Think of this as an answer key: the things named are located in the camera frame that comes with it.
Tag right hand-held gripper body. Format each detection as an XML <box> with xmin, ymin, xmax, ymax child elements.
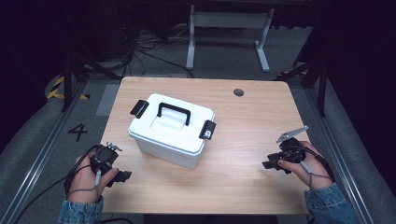
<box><xmin>276</xmin><ymin>125</ymin><xmax>310</xmax><ymax>164</ymax></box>

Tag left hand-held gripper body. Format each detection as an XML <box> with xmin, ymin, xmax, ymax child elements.
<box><xmin>90</xmin><ymin>141</ymin><xmax>123</xmax><ymax>175</ymax></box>

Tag white storage box black handle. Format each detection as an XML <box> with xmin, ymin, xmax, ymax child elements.
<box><xmin>127</xmin><ymin>92</ymin><xmax>217</xmax><ymax>170</ymax></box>

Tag person's left hand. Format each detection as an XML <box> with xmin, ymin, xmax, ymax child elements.
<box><xmin>66</xmin><ymin>151</ymin><xmax>120</xmax><ymax>205</ymax></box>

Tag person's right hand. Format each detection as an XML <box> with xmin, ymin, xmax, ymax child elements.
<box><xmin>277</xmin><ymin>141</ymin><xmax>334</xmax><ymax>190</ymax></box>

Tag black tripod stand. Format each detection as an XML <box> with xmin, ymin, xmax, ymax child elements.
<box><xmin>276</xmin><ymin>58</ymin><xmax>329</xmax><ymax>119</ymax></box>
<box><xmin>60</xmin><ymin>53</ymin><xmax>123</xmax><ymax>113</ymax></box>

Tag yellow black hazard tape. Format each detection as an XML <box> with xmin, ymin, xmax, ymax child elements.
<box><xmin>46</xmin><ymin>76</ymin><xmax>92</xmax><ymax>101</ymax></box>

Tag grey left wrist strap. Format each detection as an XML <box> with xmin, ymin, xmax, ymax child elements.
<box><xmin>66</xmin><ymin>168</ymin><xmax>104</xmax><ymax>201</ymax></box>

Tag grey wrist strap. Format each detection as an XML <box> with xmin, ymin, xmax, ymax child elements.
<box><xmin>66</xmin><ymin>168</ymin><xmax>104</xmax><ymax>201</ymax></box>
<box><xmin>299</xmin><ymin>160</ymin><xmax>333</xmax><ymax>189</ymax></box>

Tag grey right wrist strap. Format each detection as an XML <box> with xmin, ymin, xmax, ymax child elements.
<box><xmin>299</xmin><ymin>160</ymin><xmax>333</xmax><ymax>189</ymax></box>

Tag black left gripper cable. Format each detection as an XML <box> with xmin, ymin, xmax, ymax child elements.
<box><xmin>11</xmin><ymin>143</ymin><xmax>104</xmax><ymax>224</ymax></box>

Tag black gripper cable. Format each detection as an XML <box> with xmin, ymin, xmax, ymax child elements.
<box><xmin>11</xmin><ymin>143</ymin><xmax>104</xmax><ymax>224</ymax></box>
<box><xmin>297</xmin><ymin>145</ymin><xmax>336</xmax><ymax>183</ymax></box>

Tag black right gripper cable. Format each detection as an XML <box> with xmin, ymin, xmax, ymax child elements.
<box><xmin>297</xmin><ymin>145</ymin><xmax>336</xmax><ymax>183</ymax></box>

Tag bundle of black floor cables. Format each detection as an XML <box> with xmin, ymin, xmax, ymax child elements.
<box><xmin>123</xmin><ymin>23</ymin><xmax>196</xmax><ymax>79</ymax></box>

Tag grey metal desk frame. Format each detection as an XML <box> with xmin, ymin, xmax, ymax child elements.
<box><xmin>185</xmin><ymin>4</ymin><xmax>276</xmax><ymax>74</ymax></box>

